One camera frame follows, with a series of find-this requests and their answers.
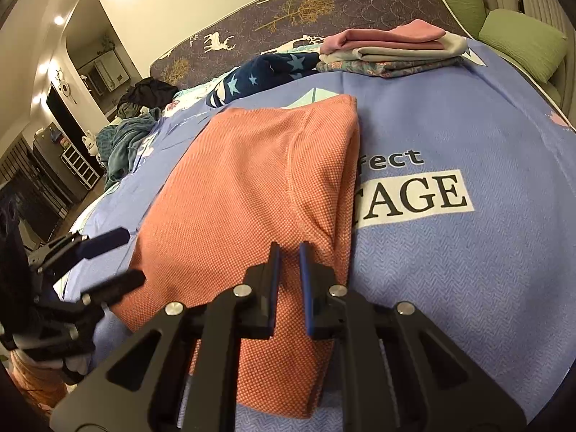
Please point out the large green pillow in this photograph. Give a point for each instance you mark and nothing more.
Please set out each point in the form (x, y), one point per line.
(522, 40)

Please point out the ceiling spotlight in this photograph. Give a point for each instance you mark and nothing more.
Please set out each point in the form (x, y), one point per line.
(58, 19)
(42, 68)

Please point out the blue printed bed sheet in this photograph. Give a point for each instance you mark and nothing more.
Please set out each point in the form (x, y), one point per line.
(450, 279)

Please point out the white toy figure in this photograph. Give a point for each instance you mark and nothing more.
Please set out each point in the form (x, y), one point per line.
(90, 144)

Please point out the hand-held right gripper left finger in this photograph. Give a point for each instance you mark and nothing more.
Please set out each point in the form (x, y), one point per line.
(273, 279)

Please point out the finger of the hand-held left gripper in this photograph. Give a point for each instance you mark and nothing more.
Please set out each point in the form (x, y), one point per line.
(117, 284)
(103, 240)

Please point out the small green pillow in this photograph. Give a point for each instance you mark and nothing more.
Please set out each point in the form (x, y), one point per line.
(459, 2)

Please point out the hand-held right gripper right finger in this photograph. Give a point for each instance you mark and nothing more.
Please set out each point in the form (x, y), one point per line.
(306, 279)

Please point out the navy star-print garment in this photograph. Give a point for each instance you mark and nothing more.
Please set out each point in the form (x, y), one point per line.
(270, 69)

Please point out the person's left hand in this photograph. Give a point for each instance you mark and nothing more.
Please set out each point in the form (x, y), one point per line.
(78, 362)

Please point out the black television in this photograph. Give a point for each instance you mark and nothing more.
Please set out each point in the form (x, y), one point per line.
(67, 112)

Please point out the floral folded garment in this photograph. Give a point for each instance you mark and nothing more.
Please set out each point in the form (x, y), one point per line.
(396, 68)

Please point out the teal blanket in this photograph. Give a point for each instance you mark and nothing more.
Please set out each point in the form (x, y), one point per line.
(121, 144)

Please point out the white shelf unit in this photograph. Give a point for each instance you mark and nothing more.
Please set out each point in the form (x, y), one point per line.
(78, 166)

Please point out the black clothes pile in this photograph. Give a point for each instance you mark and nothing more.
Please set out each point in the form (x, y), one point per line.
(148, 90)

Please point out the white glass cabinet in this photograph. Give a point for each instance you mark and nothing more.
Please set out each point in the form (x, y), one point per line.
(110, 72)

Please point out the pink folded garment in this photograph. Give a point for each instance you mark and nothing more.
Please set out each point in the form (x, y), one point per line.
(382, 38)

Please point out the round wall decoration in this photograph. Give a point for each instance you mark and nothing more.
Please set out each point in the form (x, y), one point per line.
(63, 83)

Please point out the beige padded headboard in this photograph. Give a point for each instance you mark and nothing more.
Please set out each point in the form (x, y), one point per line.
(544, 4)

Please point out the orange knit shirt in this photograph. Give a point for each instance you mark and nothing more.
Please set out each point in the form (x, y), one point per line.
(252, 189)

